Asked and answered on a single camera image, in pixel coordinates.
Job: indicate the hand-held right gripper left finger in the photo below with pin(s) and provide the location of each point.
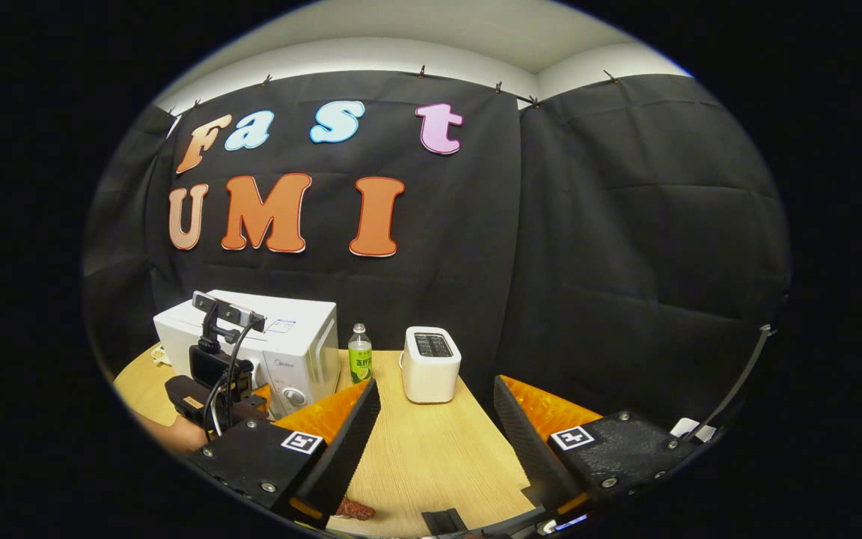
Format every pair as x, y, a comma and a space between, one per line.
345, 449

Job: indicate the white microwave oven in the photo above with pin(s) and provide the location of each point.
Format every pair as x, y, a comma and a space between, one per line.
296, 352

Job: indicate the brown meat slice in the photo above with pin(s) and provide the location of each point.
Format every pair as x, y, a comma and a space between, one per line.
356, 510

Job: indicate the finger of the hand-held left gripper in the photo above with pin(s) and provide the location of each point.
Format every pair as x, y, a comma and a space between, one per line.
263, 394

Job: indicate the white toaster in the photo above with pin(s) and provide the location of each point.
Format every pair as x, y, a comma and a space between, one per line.
431, 374

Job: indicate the green label drink bottle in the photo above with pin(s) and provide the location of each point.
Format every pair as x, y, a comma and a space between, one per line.
360, 363

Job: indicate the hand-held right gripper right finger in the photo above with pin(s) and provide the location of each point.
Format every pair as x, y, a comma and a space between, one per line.
524, 449

